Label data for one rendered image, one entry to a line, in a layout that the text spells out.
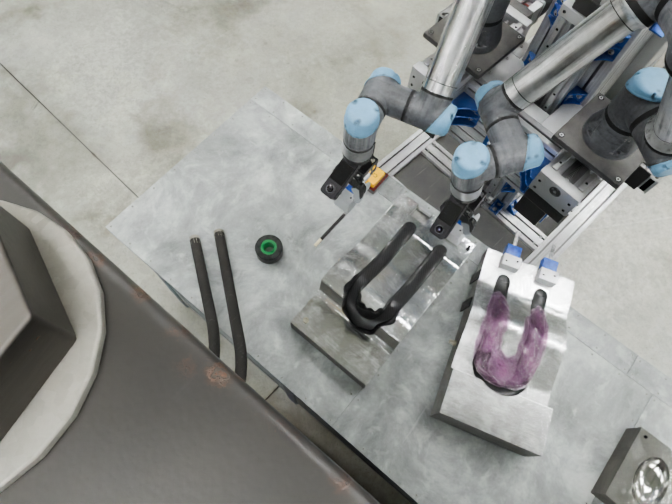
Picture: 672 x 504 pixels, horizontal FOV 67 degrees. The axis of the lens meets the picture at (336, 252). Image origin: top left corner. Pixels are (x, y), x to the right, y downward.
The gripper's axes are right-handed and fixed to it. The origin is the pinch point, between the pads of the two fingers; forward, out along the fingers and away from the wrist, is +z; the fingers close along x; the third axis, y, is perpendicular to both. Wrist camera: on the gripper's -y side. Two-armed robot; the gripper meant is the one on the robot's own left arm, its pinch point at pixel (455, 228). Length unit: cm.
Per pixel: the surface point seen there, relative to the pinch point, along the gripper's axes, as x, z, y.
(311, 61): 138, 87, 71
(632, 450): -66, 14, -19
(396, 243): 11.3, 3.2, -12.2
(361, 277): 11.2, -2.8, -27.2
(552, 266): -25.9, 12.9, 11.0
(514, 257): -16.4, 9.5, 5.7
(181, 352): -18, -113, -54
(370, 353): -2.1, 3.0, -41.1
